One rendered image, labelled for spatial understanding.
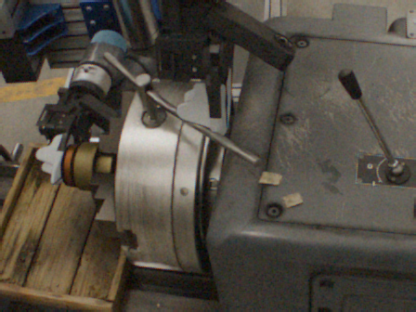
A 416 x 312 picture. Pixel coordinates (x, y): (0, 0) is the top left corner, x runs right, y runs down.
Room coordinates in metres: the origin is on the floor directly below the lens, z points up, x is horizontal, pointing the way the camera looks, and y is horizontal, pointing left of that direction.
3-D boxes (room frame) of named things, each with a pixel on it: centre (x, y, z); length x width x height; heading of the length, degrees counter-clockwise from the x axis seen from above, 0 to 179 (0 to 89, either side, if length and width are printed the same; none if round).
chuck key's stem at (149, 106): (0.67, 0.15, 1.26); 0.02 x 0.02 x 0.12; 40
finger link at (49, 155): (0.73, 0.36, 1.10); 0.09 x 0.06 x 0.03; 166
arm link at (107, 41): (0.99, 0.30, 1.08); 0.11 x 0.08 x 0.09; 166
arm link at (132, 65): (1.00, 0.29, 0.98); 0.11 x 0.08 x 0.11; 145
